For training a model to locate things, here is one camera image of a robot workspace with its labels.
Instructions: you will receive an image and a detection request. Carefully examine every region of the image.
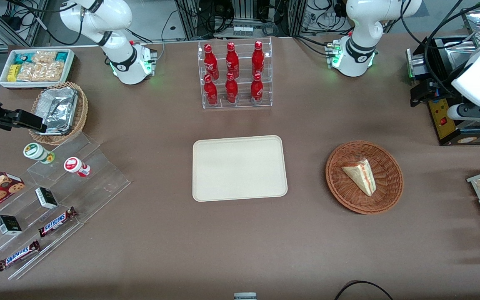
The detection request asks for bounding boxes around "white rectangular snack bin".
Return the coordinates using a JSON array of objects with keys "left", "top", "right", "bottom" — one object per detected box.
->
[{"left": 0, "top": 48, "right": 75, "bottom": 89}]

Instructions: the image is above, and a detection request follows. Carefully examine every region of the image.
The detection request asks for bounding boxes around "tan wicker basket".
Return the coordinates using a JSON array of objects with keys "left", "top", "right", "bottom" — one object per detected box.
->
[{"left": 29, "top": 82, "right": 89, "bottom": 145}]

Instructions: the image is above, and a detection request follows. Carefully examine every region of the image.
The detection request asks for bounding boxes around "green lid yogurt cup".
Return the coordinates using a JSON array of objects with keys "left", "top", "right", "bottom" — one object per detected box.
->
[{"left": 23, "top": 142, "right": 55, "bottom": 165}]

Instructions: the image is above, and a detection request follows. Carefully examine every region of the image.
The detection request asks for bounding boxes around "clear acrylic bottle rack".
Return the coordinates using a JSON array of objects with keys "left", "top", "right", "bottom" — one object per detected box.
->
[{"left": 197, "top": 37, "right": 273, "bottom": 110}]

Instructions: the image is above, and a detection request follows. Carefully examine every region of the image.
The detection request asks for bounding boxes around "small black carton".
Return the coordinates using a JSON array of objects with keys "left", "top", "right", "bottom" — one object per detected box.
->
[
  {"left": 0, "top": 215, "right": 23, "bottom": 236},
  {"left": 35, "top": 187, "right": 59, "bottom": 210}
]

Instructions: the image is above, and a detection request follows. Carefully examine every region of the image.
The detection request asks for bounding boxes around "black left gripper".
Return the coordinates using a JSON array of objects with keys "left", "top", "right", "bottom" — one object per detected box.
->
[{"left": 410, "top": 79, "right": 460, "bottom": 108}]

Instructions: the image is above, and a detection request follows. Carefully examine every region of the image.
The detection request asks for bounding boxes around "triangular sandwich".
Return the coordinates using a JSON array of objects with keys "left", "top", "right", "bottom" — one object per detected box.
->
[{"left": 342, "top": 159, "right": 377, "bottom": 197}]

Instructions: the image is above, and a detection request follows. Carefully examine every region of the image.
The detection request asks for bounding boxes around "clear rice cracker packet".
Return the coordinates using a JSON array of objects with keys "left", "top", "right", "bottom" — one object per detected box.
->
[
  {"left": 17, "top": 62, "right": 43, "bottom": 82},
  {"left": 40, "top": 61, "right": 65, "bottom": 82},
  {"left": 32, "top": 50, "right": 58, "bottom": 64}
]

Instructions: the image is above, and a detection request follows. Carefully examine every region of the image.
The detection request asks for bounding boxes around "beige rectangular tray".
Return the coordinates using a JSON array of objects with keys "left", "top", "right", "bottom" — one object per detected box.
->
[{"left": 192, "top": 135, "right": 288, "bottom": 202}]

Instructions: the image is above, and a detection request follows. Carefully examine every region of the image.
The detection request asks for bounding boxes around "red lid yogurt cup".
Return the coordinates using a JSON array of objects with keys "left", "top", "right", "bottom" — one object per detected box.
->
[{"left": 64, "top": 157, "right": 91, "bottom": 178}]

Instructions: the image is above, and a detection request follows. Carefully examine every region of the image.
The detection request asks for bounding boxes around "brown round wicker basket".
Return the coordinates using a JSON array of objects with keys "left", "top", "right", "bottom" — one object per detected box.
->
[{"left": 325, "top": 141, "right": 404, "bottom": 215}]

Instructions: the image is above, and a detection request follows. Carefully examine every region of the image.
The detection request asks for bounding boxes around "black food warmer cabinet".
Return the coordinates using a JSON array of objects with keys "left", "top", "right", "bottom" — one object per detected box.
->
[{"left": 407, "top": 6, "right": 480, "bottom": 146}]

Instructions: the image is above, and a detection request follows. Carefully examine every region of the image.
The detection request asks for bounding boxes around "red cola bottle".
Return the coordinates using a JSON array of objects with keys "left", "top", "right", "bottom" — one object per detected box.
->
[
  {"left": 204, "top": 43, "right": 220, "bottom": 80},
  {"left": 204, "top": 74, "right": 218, "bottom": 106},
  {"left": 225, "top": 42, "right": 240, "bottom": 79},
  {"left": 225, "top": 72, "right": 239, "bottom": 104},
  {"left": 252, "top": 40, "right": 265, "bottom": 78},
  {"left": 250, "top": 73, "right": 264, "bottom": 105}
]

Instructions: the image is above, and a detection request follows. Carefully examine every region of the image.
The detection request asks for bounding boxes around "aluminium frame post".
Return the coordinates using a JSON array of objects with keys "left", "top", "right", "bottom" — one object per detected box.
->
[
  {"left": 289, "top": 0, "right": 308, "bottom": 37},
  {"left": 175, "top": 0, "right": 200, "bottom": 41}
]

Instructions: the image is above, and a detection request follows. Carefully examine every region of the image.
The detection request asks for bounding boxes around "Snickers chocolate bar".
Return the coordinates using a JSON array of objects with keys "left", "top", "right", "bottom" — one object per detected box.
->
[
  {"left": 0, "top": 240, "right": 41, "bottom": 272},
  {"left": 38, "top": 207, "right": 78, "bottom": 238}
]

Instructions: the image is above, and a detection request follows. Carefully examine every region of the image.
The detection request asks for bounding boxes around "aluminium foil container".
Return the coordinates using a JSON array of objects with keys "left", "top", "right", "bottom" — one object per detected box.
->
[{"left": 35, "top": 87, "right": 78, "bottom": 135}]

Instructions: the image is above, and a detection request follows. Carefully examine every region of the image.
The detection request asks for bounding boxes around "black looped cable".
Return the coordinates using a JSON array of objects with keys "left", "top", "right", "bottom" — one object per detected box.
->
[{"left": 334, "top": 280, "right": 394, "bottom": 300}]

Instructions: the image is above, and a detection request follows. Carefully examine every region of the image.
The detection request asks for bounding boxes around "clear acrylic step display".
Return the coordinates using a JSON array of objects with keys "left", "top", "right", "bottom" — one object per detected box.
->
[{"left": 0, "top": 132, "right": 131, "bottom": 280}]

